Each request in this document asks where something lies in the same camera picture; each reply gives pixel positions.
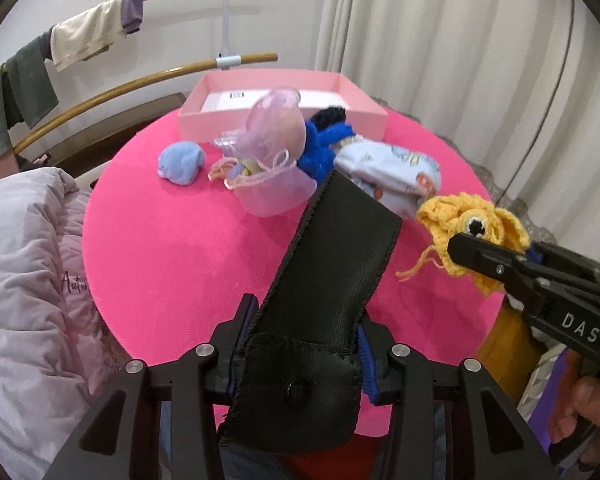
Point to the light blue printed cloth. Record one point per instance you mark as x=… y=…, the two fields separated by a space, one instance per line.
x=396 y=177

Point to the blue knitted toy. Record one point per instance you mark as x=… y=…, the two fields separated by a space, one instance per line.
x=324 y=130

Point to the grey quilted duvet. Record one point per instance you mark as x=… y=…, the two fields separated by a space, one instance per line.
x=54 y=359

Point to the pink cardboard box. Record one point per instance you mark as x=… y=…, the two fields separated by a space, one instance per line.
x=222 y=101

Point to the dark green towel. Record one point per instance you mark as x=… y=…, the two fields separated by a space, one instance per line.
x=26 y=93

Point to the black leather pouch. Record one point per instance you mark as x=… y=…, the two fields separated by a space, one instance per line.
x=299 y=378

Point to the white curtain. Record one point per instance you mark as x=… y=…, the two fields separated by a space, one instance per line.
x=513 y=85

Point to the yellow crochet toy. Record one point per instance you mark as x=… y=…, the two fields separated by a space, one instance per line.
x=445 y=216

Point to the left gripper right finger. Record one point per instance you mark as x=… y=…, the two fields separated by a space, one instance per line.
x=457 y=411

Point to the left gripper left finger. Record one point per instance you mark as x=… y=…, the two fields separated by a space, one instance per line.
x=118 y=438

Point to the right hand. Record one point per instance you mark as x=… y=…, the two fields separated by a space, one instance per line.
x=577 y=397

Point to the cream cloth on barre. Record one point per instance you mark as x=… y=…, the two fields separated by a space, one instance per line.
x=86 y=34

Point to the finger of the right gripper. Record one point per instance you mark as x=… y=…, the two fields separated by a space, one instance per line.
x=500 y=264

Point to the wooden ballet barre stand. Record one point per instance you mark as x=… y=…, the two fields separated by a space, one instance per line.
x=222 y=62

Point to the low dark wood cabinet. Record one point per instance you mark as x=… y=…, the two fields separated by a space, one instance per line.
x=98 y=143

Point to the light blue sock ball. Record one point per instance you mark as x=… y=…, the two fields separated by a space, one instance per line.
x=180 y=162

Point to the purple cloth on barre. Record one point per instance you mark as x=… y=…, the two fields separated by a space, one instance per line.
x=132 y=13

